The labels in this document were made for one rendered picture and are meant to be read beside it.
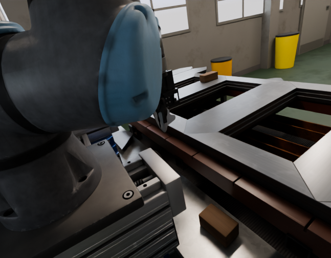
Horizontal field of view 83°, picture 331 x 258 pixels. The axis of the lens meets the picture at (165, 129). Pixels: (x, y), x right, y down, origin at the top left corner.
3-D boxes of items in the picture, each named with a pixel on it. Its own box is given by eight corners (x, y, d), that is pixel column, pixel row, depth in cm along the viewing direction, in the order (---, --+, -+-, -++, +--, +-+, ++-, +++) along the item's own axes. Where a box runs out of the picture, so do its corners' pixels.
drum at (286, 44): (280, 64, 470) (283, 33, 438) (300, 65, 433) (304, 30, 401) (268, 68, 454) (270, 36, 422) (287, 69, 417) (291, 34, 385)
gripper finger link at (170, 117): (179, 129, 69) (175, 106, 65) (166, 135, 67) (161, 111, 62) (174, 126, 71) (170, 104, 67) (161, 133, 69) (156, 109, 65)
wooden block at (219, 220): (199, 224, 59) (197, 214, 57) (212, 213, 62) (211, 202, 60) (226, 248, 52) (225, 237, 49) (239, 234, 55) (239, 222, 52)
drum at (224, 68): (222, 86, 400) (221, 56, 373) (237, 89, 368) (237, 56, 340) (208, 91, 386) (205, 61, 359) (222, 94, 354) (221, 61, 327)
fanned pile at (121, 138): (119, 126, 140) (118, 121, 138) (143, 145, 109) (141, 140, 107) (104, 133, 134) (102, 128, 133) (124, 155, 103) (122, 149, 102)
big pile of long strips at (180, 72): (188, 70, 216) (188, 65, 214) (214, 72, 185) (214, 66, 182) (125, 91, 183) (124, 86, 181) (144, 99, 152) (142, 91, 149)
